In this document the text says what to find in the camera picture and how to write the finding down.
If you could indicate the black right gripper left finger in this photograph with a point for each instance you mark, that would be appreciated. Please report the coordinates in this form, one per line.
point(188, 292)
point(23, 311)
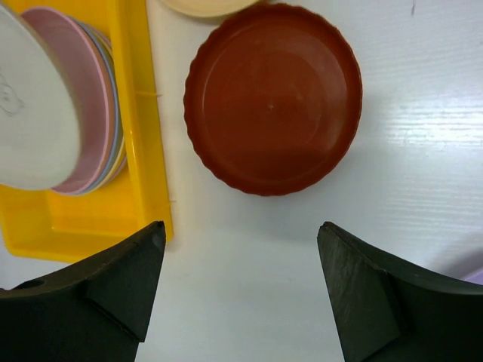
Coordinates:
point(97, 309)

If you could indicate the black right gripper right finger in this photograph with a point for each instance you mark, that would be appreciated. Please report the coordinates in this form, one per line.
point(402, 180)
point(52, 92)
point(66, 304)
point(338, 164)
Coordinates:
point(389, 309)

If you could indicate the purple plate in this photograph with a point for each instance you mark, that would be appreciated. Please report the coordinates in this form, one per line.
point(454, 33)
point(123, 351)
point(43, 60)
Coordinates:
point(120, 166)

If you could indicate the cream white plate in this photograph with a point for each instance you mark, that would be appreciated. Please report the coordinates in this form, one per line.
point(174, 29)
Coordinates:
point(41, 136)

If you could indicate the dark red plate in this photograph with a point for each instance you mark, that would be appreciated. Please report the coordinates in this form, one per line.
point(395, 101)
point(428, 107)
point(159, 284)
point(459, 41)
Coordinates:
point(273, 99)

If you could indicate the pink plate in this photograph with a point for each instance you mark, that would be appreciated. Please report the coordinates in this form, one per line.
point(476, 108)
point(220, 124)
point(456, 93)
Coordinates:
point(89, 80)

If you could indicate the blue plate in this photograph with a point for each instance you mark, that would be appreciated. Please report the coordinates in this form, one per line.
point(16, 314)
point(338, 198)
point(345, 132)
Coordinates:
point(115, 155)

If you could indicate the beige plate top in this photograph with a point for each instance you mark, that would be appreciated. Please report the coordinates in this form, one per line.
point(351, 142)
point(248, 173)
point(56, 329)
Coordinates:
point(208, 8)

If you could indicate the yellow plastic bin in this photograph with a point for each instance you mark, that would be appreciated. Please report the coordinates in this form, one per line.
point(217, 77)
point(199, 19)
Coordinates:
point(45, 225)

